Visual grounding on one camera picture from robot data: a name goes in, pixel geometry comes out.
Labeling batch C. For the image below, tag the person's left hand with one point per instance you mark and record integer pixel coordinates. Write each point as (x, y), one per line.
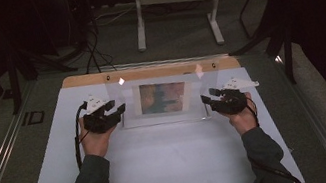
(97, 143)

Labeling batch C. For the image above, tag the person's right hand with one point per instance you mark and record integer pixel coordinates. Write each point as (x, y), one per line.
(244, 121)

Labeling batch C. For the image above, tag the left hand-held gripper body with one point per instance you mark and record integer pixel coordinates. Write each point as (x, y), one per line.
(98, 119)

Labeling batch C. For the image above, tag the black tripod stand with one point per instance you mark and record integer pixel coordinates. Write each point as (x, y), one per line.
(14, 73)

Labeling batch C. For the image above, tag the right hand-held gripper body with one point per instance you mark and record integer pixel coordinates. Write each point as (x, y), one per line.
(232, 101)

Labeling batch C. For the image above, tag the clear plastic bag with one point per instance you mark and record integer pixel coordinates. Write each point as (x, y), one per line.
(169, 120)

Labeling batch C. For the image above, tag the photo card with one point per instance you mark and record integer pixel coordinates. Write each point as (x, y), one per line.
(162, 97)

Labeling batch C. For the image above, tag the black chair legs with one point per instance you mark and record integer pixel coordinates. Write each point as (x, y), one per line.
(276, 34)

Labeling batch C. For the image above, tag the white table mat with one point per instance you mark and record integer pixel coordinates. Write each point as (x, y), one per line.
(177, 163)

